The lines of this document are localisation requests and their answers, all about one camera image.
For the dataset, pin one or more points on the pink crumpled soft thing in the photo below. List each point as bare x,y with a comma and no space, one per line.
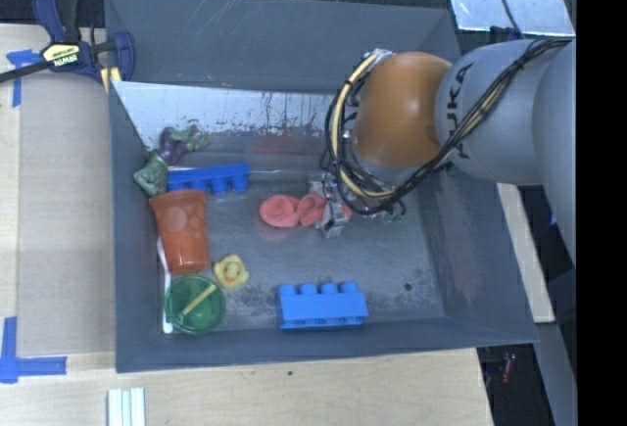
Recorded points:
281,212

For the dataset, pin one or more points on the blue wide toy brick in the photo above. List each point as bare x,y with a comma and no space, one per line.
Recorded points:
321,309

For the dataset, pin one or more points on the yellow rubber duck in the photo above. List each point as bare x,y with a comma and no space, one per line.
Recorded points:
230,271

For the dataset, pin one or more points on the blue narrow toy brick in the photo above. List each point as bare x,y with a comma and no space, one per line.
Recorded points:
206,177

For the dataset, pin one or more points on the orange plastic cup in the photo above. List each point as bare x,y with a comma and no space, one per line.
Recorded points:
182,230

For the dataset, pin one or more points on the green cup with yellow straw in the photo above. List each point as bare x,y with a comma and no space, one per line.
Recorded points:
195,311

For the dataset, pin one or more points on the green and purple toy figure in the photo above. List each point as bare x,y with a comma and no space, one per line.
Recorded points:
156,173

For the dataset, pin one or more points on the grey metal bin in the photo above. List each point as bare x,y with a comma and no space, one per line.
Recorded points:
274,42

